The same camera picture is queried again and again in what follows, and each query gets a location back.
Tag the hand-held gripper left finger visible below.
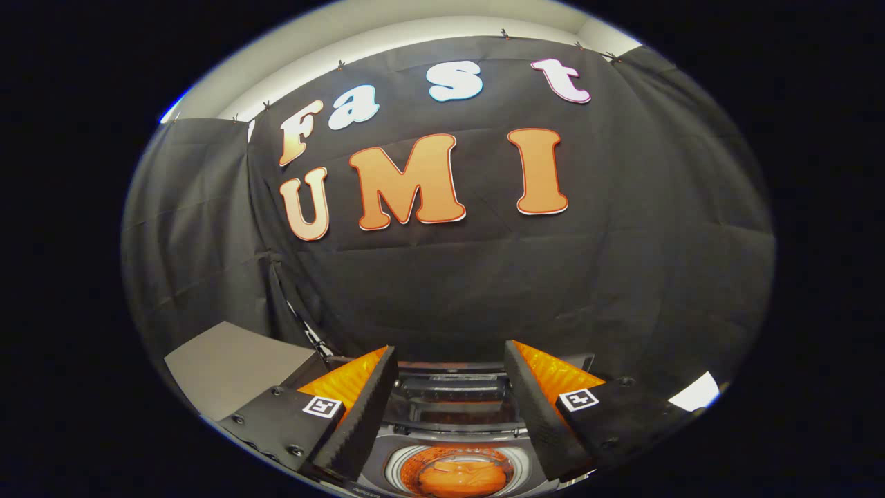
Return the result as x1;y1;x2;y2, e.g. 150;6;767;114
218;346;400;483

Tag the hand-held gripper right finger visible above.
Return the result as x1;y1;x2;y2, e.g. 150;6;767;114
503;339;692;483

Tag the grey toy washing machine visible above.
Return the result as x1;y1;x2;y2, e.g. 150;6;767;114
353;353;595;498

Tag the orange polo shirt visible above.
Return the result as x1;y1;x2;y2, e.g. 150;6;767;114
400;446;516;498

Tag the grey flat board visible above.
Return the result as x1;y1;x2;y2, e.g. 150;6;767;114
164;320;326;423

